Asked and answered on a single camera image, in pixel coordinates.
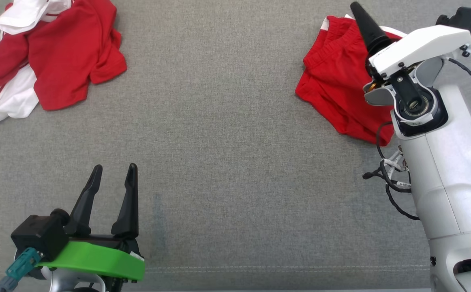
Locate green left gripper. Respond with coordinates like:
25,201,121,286
37,163,145,283

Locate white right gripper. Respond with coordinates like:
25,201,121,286
350,2,471,106

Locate red shorts with white stripe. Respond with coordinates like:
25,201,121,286
295,15,407,146

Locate red and white basketball jersey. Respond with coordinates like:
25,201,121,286
0,0,127,131

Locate teal left camera connector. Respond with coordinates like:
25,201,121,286
0,248,43,292

